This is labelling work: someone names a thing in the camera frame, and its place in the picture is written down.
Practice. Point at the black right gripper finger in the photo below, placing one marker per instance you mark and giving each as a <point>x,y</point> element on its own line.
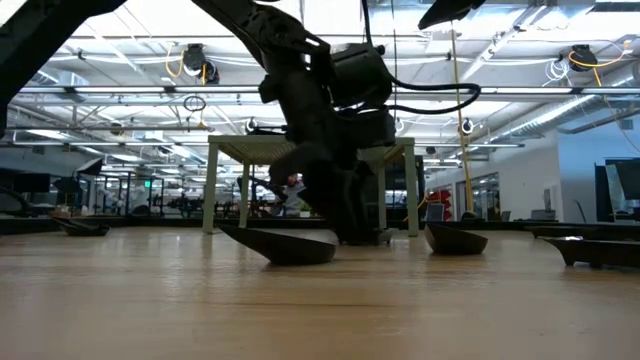
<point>450,11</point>

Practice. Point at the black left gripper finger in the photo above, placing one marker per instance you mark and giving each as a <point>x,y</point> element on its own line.
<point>345,210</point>
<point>300,157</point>

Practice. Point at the black teardrop mini plate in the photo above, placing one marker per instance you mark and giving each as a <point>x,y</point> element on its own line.
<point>455,242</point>
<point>290,252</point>
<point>87,230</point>

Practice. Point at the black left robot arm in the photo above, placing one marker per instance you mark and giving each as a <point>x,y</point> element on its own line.
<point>260,30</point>

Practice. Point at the small potted green plant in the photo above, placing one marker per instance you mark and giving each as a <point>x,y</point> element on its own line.
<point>305,210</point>

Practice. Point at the person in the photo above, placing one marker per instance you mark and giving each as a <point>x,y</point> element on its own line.
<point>295,197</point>

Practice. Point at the black equipment cabinet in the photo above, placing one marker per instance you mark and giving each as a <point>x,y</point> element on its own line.
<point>400,190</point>

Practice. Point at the green perforated metal shelf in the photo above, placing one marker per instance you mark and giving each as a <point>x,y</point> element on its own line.
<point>235,147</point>

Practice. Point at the red storage bins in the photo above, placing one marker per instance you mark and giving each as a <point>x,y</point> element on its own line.
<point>440,200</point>

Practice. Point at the black studio light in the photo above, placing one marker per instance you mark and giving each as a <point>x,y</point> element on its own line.
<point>91,167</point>

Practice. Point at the black computer monitor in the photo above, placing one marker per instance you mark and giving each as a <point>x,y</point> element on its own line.
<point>30,183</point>
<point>629,180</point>
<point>605,195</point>

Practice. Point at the black robot workstation frame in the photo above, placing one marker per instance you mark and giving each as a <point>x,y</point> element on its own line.
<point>120,195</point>

